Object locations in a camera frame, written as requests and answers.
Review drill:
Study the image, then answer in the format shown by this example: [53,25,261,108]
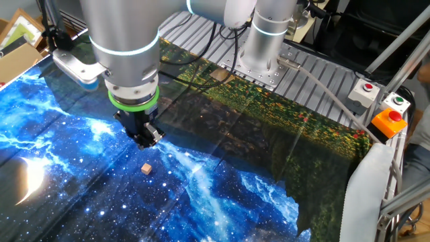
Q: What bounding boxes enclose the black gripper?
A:
[113,102,165,151]

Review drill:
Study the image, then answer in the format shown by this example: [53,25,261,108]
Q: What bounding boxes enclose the galaxy landscape print tablecloth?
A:
[0,35,374,242]

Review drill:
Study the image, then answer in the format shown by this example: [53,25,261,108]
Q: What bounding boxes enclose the brown cardboard box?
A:
[0,42,44,85]

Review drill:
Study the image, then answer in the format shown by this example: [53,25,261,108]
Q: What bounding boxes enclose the beige desk board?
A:
[292,0,331,44]

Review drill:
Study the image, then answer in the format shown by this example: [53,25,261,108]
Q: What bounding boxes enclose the white box with red button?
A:
[347,78,381,109]

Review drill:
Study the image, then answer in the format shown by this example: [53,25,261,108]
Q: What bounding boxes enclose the white foam padding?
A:
[339,143,396,242]

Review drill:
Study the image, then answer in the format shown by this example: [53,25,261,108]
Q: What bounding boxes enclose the orange emergency stop box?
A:
[370,107,409,140]

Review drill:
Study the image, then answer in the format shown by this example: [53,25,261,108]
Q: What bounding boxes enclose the black fabric chair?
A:
[315,0,430,77]

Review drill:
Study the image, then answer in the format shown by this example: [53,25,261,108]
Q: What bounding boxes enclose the white box with green button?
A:
[379,91,412,116]

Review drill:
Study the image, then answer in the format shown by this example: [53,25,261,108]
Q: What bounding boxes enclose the person in grey shirt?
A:
[400,56,430,191]

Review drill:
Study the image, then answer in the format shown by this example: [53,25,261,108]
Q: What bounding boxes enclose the green flange ring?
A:
[107,85,161,113]

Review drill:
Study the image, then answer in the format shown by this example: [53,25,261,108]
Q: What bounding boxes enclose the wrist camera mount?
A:
[52,48,108,92]

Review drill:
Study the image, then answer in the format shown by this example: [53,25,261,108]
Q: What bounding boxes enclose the black cable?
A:
[159,22,219,67]
[157,26,240,91]

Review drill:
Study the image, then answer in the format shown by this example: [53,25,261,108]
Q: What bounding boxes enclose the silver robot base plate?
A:
[218,42,297,91]

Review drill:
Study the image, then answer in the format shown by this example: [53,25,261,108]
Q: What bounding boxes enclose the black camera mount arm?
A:
[36,0,74,52]

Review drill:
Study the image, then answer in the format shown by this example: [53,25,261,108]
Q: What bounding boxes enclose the wooden picture frame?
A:
[0,7,45,48]

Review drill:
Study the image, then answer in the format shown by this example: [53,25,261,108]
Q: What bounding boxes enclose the thick grey cable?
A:
[277,55,403,194]

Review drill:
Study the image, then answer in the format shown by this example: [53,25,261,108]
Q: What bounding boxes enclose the aluminium frame pole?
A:
[364,38,430,126]
[364,5,430,74]
[378,177,430,218]

